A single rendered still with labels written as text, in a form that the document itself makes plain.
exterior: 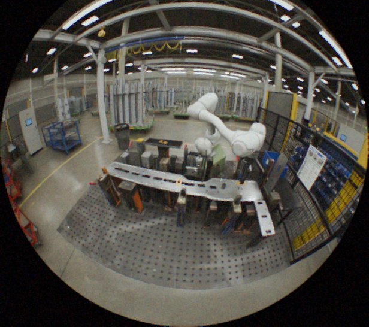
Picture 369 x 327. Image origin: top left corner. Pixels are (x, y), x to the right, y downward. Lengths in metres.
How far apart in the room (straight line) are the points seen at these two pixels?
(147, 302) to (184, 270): 0.90
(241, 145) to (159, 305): 1.72
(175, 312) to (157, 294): 0.30
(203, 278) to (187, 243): 0.31
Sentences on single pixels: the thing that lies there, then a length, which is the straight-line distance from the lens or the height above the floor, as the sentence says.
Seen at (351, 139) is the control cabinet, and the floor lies 1.58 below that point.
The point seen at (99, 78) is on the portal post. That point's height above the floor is 2.22.
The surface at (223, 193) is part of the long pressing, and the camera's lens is 0.90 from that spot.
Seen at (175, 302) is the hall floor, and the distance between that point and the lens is 1.68.
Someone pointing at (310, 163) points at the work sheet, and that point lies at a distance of 1.10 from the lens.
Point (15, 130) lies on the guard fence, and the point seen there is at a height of 1.33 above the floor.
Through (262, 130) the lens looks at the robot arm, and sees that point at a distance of 0.71.
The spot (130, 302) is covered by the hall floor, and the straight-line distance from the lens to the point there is 1.78.
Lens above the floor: 1.64
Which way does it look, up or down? 25 degrees down
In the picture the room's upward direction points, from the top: 3 degrees clockwise
